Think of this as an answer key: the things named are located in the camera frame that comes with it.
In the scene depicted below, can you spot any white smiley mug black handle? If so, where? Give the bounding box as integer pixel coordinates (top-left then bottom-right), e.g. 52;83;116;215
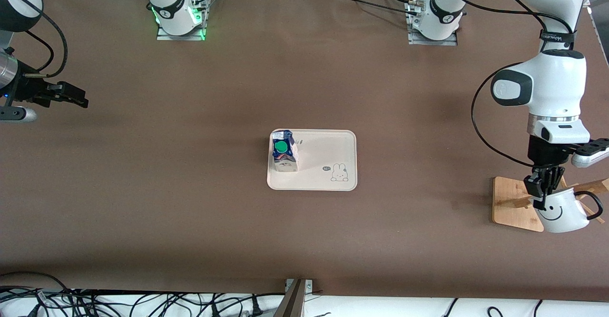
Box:
533;186;604;234

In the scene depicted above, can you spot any blue milk carton green cap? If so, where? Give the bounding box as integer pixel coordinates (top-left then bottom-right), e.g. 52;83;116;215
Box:
270;129;299;173

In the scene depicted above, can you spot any cream rabbit print tray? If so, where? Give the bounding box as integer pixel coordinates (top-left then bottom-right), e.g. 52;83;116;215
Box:
267;129;357;192

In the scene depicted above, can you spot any wooden mug tree stand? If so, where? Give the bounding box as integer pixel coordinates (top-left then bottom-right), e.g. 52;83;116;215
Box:
492;174;609;233

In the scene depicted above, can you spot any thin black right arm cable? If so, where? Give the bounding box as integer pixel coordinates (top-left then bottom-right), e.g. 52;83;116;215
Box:
26;30;54;72

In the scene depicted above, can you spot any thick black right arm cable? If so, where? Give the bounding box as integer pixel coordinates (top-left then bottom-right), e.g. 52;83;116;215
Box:
0;0;69;78

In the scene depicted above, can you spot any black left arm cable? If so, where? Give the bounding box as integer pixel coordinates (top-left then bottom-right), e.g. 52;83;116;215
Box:
447;0;579;168

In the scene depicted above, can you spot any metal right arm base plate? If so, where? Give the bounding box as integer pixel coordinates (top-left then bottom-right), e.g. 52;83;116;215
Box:
156;3;207;41

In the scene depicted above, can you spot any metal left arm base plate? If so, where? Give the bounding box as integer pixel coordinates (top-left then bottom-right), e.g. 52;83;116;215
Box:
407;0;458;46

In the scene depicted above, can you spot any small metal bracket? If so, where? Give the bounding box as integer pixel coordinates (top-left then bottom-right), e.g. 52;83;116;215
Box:
285;279;314;293

